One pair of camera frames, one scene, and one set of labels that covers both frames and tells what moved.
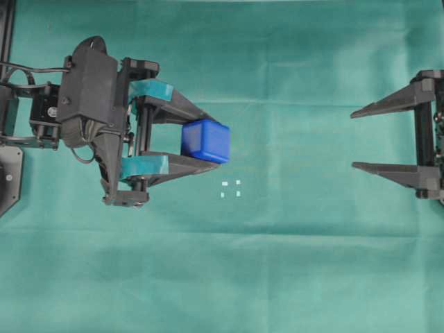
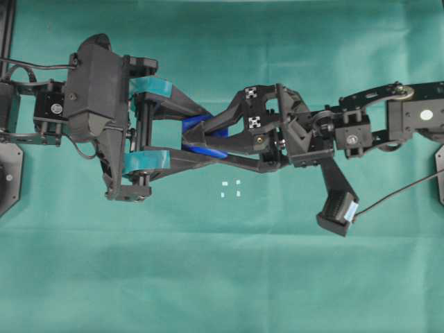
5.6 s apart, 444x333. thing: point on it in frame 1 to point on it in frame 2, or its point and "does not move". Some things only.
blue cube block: x=207 y=139 does not move
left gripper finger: x=168 y=100 does not move
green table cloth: x=286 y=236 does not move
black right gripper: x=428 y=175 to x=281 y=129
